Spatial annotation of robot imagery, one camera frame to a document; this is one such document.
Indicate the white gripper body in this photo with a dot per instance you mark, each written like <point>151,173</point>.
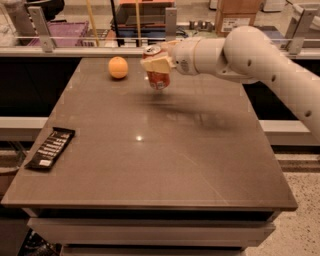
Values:
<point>182,56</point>

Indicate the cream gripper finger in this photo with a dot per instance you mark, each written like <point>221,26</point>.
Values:
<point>169,45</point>
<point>159,64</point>

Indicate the red coke can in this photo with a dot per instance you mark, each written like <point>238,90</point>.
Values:
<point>157,81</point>

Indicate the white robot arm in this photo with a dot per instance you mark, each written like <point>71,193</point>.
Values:
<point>245,54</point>

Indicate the black rxbar chocolate bar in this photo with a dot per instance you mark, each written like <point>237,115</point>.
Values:
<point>51,149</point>

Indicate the orange fruit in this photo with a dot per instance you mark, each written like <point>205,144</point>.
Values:
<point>118,67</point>

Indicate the cardboard box with label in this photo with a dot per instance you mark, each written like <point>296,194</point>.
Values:
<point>231,14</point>

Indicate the purple plastic crate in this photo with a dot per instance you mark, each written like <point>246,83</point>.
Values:
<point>68,34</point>

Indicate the middle metal railing bracket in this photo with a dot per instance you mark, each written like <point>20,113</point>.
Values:
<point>170,23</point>

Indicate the metal railing bracket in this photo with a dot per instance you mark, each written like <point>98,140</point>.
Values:
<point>304,28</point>
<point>170,23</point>
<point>40,23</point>

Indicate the right metal railing bracket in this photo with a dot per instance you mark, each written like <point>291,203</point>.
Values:
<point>304,28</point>

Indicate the left metal railing bracket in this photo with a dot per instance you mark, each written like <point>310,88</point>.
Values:
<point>40,23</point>

